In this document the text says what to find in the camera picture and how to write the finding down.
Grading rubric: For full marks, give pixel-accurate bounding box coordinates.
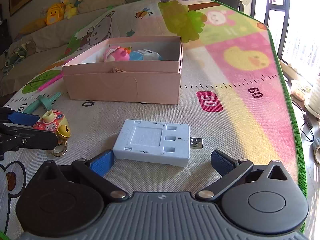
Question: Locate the pink round toy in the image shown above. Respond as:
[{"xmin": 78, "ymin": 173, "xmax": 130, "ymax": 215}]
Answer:
[{"xmin": 103, "ymin": 45, "xmax": 130, "ymax": 62}]

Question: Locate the beige covered sofa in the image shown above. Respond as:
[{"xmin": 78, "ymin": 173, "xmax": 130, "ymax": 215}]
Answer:
[{"xmin": 0, "ymin": 4, "xmax": 127, "ymax": 98}]

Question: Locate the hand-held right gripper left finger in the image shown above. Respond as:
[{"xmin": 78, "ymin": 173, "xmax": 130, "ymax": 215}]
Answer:
[{"xmin": 32, "ymin": 149, "xmax": 129, "ymax": 202}]

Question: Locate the cartoon printed play mat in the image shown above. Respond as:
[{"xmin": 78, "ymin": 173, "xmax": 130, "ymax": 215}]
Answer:
[{"xmin": 0, "ymin": 0, "xmax": 308, "ymax": 235}]

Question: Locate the pink plastic stick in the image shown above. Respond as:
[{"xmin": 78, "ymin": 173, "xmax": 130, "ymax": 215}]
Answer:
[{"xmin": 37, "ymin": 73, "xmax": 64, "ymax": 92}]

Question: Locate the yellow duck plush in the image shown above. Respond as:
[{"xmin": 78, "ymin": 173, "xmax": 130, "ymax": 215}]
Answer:
[{"xmin": 45, "ymin": 3, "xmax": 67, "ymax": 26}]

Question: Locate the pink cardboard box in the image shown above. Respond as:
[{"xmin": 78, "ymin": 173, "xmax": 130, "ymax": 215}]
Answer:
[{"xmin": 62, "ymin": 35, "xmax": 184, "ymax": 105}]

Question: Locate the yellow bear plush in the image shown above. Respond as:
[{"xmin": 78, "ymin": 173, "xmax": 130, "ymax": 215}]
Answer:
[{"xmin": 60, "ymin": 0, "xmax": 78, "ymax": 19}]

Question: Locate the light blue USB device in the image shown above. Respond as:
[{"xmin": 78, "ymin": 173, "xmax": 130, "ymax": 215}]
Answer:
[{"xmin": 112, "ymin": 119, "xmax": 203, "ymax": 167}]

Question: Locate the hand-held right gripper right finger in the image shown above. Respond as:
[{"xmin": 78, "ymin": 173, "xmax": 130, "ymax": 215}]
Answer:
[{"xmin": 195, "ymin": 149, "xmax": 290, "ymax": 202}]

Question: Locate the teal plastic toy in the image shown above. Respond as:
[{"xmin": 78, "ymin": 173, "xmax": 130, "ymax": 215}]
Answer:
[{"xmin": 23, "ymin": 92, "xmax": 62, "ymax": 114}]

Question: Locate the yellow long plush pillow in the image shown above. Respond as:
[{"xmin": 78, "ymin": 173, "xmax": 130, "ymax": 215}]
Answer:
[{"xmin": 19, "ymin": 19, "xmax": 48, "ymax": 34}]

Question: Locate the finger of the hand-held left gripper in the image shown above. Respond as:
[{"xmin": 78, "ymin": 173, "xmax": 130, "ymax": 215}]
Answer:
[
  {"xmin": 0, "ymin": 107, "xmax": 41, "ymax": 127},
  {"xmin": 0, "ymin": 126, "xmax": 59, "ymax": 161}
]

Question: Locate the black cable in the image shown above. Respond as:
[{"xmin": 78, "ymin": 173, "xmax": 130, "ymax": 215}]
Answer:
[{"xmin": 291, "ymin": 100, "xmax": 315, "ymax": 142}]

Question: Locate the grey slipper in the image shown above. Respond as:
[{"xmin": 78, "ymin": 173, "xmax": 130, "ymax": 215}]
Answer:
[{"xmin": 312, "ymin": 137, "xmax": 320, "ymax": 164}]

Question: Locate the blue tissue packet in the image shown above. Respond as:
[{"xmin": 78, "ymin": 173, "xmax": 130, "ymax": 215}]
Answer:
[{"xmin": 129, "ymin": 49, "xmax": 163, "ymax": 61}]

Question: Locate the white plant pot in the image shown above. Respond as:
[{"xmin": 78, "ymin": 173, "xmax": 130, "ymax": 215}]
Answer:
[{"xmin": 304, "ymin": 74, "xmax": 320, "ymax": 119}]

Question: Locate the toy camera keychain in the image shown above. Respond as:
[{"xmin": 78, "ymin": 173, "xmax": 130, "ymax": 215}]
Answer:
[{"xmin": 33, "ymin": 109, "xmax": 72, "ymax": 158}]

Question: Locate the brown plush toy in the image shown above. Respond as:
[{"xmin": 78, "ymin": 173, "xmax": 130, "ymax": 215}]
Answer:
[{"xmin": 21, "ymin": 41, "xmax": 37, "ymax": 55}]

